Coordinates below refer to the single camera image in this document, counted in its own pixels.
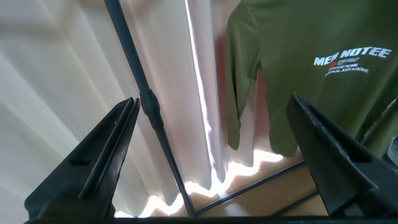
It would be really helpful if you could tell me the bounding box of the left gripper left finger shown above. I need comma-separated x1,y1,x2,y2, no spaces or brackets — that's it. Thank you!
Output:
24,97,141,218

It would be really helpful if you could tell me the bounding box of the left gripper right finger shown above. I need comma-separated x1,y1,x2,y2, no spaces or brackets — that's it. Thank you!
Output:
285,93,398,218

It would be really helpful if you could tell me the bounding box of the green long-sleeved shirt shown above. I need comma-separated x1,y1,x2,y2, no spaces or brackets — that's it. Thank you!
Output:
225,0,398,158

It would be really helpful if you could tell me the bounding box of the black clothes rack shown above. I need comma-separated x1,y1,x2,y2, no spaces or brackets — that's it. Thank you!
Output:
104,0,398,218

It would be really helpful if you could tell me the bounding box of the beige curtain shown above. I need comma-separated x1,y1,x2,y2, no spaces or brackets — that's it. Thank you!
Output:
0,0,305,218

